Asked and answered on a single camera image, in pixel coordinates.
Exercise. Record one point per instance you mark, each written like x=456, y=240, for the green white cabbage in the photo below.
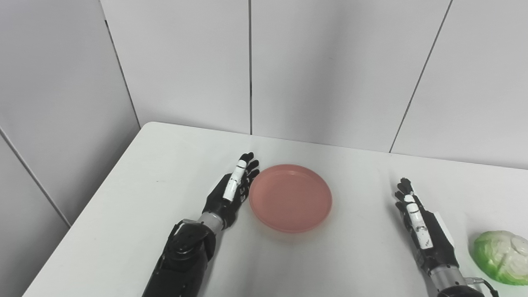
x=501, y=258

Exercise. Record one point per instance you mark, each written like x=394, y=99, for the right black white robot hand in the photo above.
x=437, y=247

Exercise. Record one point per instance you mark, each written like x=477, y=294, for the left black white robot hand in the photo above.
x=225, y=202

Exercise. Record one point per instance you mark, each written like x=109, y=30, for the pink round plate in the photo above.
x=291, y=199

